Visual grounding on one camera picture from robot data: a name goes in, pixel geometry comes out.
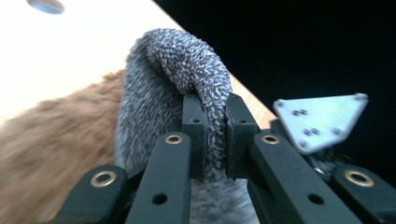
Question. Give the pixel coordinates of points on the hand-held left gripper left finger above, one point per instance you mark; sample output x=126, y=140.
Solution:
x=193, y=130

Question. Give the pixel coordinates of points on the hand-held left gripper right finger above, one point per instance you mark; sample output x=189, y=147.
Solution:
x=241, y=130

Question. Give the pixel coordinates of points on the grey towel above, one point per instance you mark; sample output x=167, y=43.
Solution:
x=174, y=71

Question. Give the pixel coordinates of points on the brown teddy bear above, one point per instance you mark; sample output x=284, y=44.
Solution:
x=53, y=149

